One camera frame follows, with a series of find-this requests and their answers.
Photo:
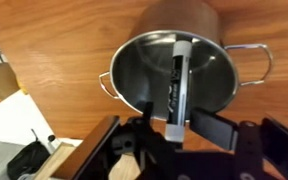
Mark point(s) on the black marker with white ends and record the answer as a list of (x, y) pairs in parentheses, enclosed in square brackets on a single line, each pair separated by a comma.
[(179, 90)]

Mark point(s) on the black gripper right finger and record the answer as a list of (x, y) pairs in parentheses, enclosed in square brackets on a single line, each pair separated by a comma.
[(217, 130)]

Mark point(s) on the grey office chair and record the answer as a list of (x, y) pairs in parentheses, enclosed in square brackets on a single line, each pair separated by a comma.
[(20, 160)]

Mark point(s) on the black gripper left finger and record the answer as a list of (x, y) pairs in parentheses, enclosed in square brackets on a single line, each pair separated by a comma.
[(140, 143)]

